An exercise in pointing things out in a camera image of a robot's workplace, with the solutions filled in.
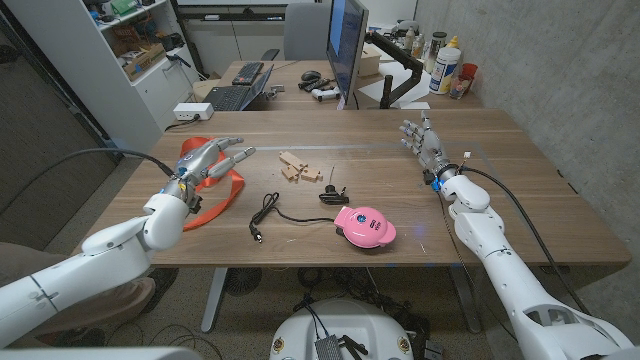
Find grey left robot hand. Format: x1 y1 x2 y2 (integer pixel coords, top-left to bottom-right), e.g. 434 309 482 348
169 136 257 201

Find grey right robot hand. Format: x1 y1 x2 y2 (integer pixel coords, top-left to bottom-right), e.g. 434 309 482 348
398 110 459 184

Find orange ribbon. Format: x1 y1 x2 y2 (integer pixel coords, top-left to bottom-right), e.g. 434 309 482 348
179 135 247 233

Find long wooden toy track piece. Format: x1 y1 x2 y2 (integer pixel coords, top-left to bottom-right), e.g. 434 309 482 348
278 150 308 172

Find black spray nozzle head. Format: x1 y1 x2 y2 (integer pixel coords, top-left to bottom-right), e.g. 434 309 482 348
318 165 350 207

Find white power strip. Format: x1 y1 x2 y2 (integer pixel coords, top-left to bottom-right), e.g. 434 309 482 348
172 101 216 122

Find dark open laptop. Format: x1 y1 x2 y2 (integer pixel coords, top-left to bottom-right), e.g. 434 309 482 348
201 63 275 113

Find white paper sheets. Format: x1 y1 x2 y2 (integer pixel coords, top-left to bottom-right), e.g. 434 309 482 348
356 61 432 111

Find white wipes canister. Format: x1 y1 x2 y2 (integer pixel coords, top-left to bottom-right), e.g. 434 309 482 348
428 46 463 96

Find red cup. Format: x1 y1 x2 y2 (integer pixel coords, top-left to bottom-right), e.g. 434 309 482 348
459 62 479 87

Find jar with dark lid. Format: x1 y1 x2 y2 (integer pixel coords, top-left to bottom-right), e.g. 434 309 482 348
423 30 448 74

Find black keyboard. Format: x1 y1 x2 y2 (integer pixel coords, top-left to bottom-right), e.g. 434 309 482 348
230 60 266 87

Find pink mini waffle maker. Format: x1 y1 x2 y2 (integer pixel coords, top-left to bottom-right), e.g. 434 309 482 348
332 205 398 250

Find small wooden box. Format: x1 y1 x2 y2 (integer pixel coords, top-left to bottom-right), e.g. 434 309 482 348
356 44 383 78

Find white shelf cabinet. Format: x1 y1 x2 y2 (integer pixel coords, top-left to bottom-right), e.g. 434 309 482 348
3 0 202 152

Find cardboard box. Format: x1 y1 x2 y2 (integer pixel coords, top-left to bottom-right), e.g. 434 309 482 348
121 42 168 83

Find white game controller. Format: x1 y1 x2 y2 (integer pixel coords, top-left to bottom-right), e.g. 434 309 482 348
310 85 342 103

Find black round floor fan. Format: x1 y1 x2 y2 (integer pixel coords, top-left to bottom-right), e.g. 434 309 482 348
222 266 264 298

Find black remote control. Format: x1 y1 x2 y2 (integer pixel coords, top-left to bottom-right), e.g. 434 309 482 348
297 77 332 93

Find black computer monitor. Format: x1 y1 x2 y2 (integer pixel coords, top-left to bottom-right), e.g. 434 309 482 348
325 0 371 107

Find metal table leg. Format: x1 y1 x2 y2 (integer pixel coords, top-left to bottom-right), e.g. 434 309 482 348
448 264 484 334
200 266 229 334

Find grey office chair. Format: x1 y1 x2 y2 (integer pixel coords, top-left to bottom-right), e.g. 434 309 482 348
259 1 334 63

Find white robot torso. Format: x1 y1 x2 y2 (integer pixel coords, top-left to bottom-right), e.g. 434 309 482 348
269 298 417 360

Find black power cord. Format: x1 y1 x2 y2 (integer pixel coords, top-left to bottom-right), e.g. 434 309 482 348
247 191 337 245

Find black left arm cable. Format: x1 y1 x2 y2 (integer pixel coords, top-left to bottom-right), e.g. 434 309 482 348
0 146 177 217

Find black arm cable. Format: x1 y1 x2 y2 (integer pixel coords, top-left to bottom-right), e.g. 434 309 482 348
0 146 177 217
458 165 592 317

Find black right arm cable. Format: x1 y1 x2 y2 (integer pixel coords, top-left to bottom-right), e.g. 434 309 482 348
458 165 592 317

